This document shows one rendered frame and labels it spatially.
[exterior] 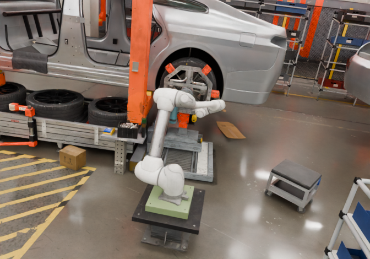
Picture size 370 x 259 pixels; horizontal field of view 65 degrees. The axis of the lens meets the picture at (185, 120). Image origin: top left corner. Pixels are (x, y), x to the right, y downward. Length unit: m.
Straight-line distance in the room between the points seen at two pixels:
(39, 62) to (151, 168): 2.19
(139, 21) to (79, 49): 1.05
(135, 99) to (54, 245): 1.48
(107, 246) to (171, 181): 0.72
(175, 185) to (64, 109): 1.92
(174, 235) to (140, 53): 1.67
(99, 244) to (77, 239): 0.18
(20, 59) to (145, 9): 1.82
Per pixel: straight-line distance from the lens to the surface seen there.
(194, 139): 3.62
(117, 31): 5.31
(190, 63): 3.31
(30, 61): 3.99
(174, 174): 2.19
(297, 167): 3.26
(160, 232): 2.48
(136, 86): 3.00
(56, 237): 2.63
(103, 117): 3.44
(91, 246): 2.52
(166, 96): 2.25
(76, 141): 3.55
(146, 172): 2.28
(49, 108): 3.67
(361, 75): 4.73
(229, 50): 3.36
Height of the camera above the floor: 1.81
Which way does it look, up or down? 23 degrees down
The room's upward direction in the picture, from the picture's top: 7 degrees clockwise
